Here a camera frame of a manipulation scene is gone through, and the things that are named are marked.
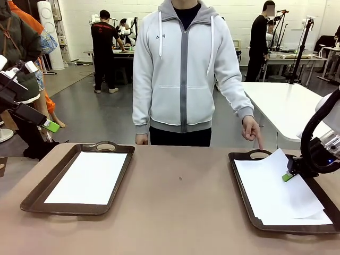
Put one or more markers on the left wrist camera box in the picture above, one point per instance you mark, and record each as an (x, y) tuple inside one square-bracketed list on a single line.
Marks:
[(30, 67)]

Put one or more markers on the grey background work table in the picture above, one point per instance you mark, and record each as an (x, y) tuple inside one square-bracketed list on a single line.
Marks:
[(127, 54)]

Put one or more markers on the white tower air conditioner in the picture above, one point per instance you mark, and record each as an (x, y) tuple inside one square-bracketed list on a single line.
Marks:
[(49, 26)]

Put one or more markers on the beige mannequin leg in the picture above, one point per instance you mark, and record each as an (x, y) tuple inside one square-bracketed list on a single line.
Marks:
[(57, 120)]

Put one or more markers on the person's left forearm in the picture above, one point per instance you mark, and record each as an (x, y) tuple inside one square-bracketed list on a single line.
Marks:
[(239, 101)]

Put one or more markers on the white wall electrical panel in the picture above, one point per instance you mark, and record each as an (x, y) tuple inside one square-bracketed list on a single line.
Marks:
[(63, 47)]

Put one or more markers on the person in plaid shirt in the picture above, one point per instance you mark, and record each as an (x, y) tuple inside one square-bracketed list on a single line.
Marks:
[(271, 37)]

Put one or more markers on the white background work tables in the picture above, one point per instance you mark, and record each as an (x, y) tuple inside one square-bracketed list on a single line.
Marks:
[(289, 57)]

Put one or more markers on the person in white grey hoodie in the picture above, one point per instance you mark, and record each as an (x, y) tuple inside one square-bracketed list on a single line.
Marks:
[(183, 66)]

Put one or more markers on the person's right forearm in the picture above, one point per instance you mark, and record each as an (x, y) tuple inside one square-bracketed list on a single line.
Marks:
[(140, 111)]

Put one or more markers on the black chair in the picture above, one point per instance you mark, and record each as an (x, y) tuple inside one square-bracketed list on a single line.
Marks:
[(325, 42)]

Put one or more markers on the grey round stool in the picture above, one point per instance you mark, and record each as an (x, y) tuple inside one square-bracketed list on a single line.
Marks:
[(276, 78)]

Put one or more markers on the brown plastic serving tray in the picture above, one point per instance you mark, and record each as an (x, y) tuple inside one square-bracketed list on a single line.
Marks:
[(47, 186), (292, 229)]

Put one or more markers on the blue patterned garment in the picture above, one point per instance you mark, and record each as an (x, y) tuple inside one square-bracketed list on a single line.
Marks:
[(49, 42)]

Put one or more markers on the black trousers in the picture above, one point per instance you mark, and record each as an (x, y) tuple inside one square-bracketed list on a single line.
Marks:
[(32, 143)]

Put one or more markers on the person in black red shirt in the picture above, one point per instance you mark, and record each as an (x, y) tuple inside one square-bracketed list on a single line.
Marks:
[(103, 34)]

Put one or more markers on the black tripod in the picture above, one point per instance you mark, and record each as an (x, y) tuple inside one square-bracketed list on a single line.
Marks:
[(293, 79)]

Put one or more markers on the dark green padded jacket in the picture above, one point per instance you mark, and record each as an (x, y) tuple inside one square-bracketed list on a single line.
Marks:
[(18, 40)]

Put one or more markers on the person's right hand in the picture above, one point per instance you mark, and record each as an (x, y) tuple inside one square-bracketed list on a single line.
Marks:
[(142, 138)]

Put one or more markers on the white round fan base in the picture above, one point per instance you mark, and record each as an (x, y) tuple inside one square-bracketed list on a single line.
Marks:
[(5, 135)]

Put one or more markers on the white A4 paper sheet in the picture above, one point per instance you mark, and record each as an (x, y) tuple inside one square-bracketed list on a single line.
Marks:
[(85, 178), (313, 221), (265, 186)]

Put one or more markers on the person's left hand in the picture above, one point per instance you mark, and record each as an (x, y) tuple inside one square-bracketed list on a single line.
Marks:
[(251, 130)]

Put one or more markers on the person in all black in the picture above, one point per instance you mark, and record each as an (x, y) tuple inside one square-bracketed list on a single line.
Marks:
[(259, 34)]

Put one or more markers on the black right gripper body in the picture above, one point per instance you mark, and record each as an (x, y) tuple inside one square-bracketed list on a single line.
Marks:
[(322, 164)]

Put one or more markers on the white desk lamp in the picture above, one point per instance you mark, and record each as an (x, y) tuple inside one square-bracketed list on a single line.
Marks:
[(320, 53)]

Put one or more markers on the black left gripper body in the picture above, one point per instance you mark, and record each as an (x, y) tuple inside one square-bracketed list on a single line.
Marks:
[(10, 91)]

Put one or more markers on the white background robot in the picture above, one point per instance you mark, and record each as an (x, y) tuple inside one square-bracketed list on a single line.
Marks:
[(129, 29), (94, 18)]

